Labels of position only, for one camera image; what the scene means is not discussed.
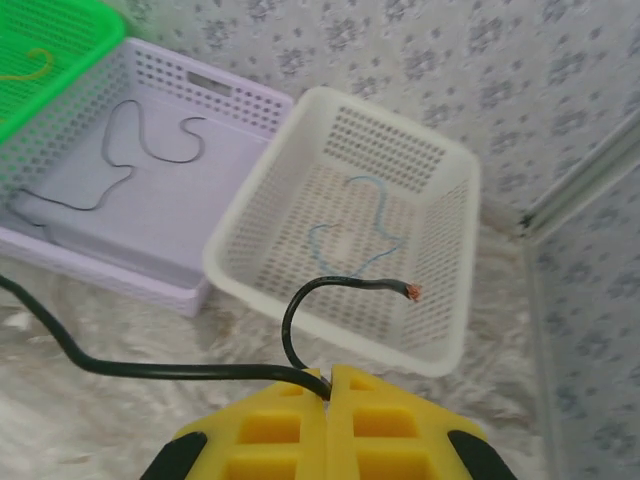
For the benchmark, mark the green plastic basket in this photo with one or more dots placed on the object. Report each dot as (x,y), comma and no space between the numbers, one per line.
(75,30)

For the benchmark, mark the aluminium frame post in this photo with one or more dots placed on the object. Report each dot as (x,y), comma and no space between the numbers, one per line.
(585,175)

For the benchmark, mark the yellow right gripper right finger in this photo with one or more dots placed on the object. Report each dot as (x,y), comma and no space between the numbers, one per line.
(400,440)

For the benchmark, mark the white plastic basket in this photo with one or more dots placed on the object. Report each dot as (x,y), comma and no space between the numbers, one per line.
(350,125)

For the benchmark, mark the purple plastic basket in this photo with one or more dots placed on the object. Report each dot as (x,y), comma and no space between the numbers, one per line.
(165,215)

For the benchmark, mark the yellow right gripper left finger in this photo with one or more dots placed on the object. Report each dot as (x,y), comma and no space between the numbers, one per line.
(260,440)

